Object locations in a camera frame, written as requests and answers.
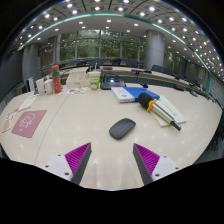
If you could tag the colourful leaflet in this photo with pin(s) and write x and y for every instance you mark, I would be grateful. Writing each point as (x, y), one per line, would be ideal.
(73, 90)

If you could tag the pink printed mouse pad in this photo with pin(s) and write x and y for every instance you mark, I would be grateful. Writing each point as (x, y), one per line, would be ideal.
(28, 123)

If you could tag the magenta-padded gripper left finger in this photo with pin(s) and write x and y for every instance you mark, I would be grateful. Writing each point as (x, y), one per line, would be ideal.
(76, 158)

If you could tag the cream booklet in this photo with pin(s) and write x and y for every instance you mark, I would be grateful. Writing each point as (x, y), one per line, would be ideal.
(176, 112)

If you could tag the white red-headed paper sheet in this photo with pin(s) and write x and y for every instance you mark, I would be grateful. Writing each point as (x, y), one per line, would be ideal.
(28, 102)

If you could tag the beige cardboard box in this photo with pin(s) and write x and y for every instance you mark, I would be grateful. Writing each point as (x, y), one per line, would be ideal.
(76, 80)

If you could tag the blue and white book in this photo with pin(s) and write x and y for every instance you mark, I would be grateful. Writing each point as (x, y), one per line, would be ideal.
(131, 94)

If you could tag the black computer mouse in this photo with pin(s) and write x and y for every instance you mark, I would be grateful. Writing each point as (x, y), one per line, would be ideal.
(122, 128)

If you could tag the green-printed paper cup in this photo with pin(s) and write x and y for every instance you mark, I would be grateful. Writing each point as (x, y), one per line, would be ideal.
(94, 80)

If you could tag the dark office chairs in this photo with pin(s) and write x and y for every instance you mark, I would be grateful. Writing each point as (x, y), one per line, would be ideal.
(156, 68)

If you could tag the black-headed handheld microphone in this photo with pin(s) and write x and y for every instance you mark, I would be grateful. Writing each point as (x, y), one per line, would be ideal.
(145, 100)

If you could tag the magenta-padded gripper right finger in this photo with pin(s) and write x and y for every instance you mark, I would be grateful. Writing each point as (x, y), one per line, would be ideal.
(148, 159)

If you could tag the ceiling lights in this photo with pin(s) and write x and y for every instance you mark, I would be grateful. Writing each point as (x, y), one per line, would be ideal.
(97, 8)

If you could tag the red thermos bottle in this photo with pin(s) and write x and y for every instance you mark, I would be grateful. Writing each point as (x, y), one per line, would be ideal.
(56, 81)

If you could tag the white lidded mug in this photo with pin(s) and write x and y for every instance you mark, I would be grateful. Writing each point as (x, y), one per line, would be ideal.
(48, 86)

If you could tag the black desk microphone console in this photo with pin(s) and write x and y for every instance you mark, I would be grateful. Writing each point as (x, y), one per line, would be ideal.
(112, 81)

